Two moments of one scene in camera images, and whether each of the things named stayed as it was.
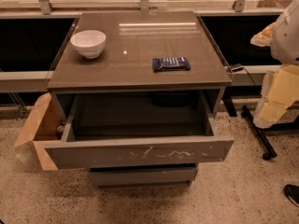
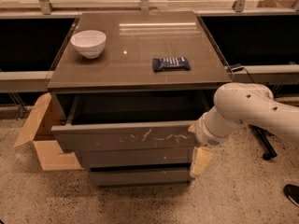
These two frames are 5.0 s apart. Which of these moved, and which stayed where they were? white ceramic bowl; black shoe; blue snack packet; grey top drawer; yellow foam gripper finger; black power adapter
Moved: yellow foam gripper finger; grey top drawer
Stayed: black shoe; white ceramic bowl; blue snack packet; black power adapter
